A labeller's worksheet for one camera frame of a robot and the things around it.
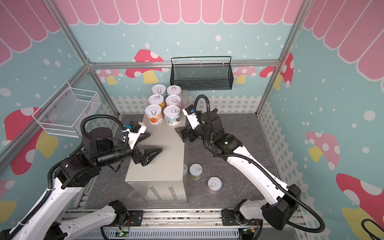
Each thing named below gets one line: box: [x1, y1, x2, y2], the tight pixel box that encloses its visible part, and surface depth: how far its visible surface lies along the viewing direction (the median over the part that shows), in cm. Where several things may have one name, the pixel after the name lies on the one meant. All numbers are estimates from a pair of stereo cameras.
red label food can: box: [144, 104, 163, 125], surface depth 68 cm
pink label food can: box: [207, 176, 222, 195], surface depth 81 cm
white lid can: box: [165, 95, 181, 105], surface depth 73 cm
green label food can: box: [189, 163, 203, 180], surface depth 87 cm
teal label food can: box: [151, 84, 167, 97], surface depth 77 cm
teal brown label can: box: [166, 85, 182, 99], surface depth 77 cm
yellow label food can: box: [148, 94, 166, 109], surface depth 73 cm
